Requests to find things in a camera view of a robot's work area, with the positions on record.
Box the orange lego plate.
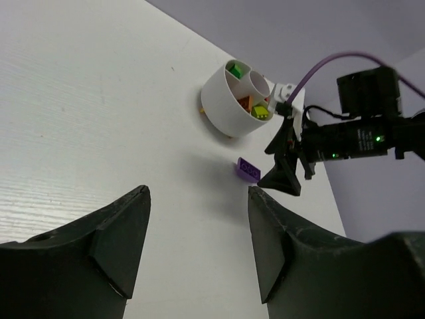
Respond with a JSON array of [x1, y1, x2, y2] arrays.
[[237, 96, 253, 113]]

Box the green square lego brick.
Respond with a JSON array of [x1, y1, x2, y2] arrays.
[[228, 64, 244, 79]]

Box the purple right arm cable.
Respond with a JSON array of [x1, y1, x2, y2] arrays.
[[288, 52, 425, 104]]

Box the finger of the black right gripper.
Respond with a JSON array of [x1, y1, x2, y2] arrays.
[[257, 158, 301, 196], [264, 116, 296, 156]]

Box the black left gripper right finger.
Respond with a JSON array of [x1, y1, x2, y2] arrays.
[[248, 187, 424, 318]]

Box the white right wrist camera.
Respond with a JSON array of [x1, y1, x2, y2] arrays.
[[268, 83, 305, 141]]

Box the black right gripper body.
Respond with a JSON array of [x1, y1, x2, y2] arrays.
[[297, 66, 424, 179]]

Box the purple lego plate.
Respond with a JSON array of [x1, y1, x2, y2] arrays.
[[236, 158, 261, 184]]

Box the lime green arch lego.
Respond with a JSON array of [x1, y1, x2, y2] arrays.
[[251, 105, 269, 120]]

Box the white round divided container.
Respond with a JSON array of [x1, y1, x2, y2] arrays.
[[201, 59, 273, 138]]

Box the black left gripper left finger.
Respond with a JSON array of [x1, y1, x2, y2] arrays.
[[1, 185, 151, 318]]

